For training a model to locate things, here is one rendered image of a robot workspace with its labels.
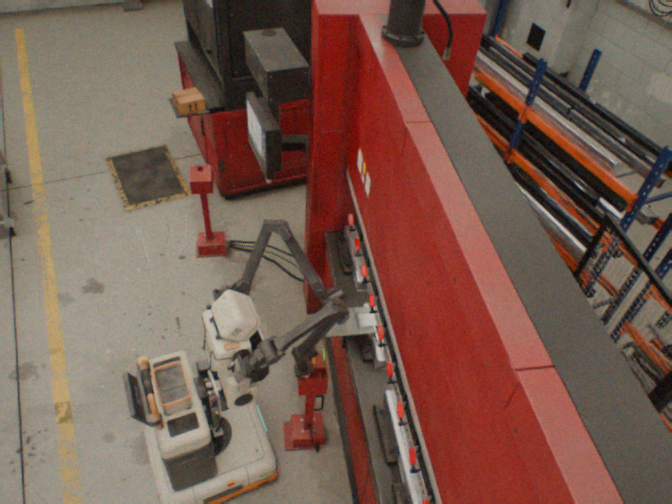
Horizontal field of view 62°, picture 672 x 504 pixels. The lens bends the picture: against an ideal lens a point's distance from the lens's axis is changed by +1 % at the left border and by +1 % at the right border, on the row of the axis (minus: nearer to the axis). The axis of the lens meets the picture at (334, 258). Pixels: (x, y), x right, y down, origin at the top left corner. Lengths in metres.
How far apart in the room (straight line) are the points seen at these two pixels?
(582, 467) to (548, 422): 0.11
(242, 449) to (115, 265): 2.09
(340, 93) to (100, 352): 2.49
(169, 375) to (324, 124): 1.58
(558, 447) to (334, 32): 2.21
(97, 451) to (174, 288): 1.36
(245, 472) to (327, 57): 2.30
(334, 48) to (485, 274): 1.73
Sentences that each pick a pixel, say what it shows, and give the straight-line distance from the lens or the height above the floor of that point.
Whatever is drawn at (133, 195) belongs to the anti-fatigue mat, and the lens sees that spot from 5.47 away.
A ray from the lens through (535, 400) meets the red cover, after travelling 1.36.
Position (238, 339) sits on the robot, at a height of 1.25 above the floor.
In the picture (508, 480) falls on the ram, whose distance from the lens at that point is 1.58.
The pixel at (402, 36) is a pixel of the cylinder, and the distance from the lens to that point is 2.64.
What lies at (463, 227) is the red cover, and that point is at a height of 2.30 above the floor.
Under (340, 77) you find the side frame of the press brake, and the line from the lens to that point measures 3.04.
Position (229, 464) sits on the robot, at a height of 0.28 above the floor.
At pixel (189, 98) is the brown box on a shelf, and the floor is 1.10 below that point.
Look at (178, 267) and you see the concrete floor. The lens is 4.72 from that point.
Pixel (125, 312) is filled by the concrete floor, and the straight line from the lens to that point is 4.50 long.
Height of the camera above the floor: 3.38
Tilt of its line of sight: 46 degrees down
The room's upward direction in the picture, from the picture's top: 5 degrees clockwise
